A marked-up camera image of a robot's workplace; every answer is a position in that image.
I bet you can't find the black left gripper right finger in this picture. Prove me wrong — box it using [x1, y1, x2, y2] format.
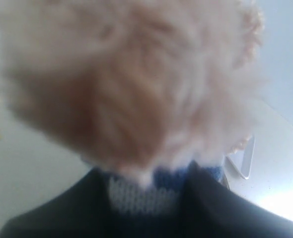
[179, 163, 293, 238]

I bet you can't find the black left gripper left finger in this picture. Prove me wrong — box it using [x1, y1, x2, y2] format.
[0, 170, 117, 238]

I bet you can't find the beige teddy bear striped sweater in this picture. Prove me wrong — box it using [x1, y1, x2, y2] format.
[0, 0, 264, 216]

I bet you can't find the white rectangular plastic tray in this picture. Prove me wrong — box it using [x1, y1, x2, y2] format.
[226, 136, 293, 179]

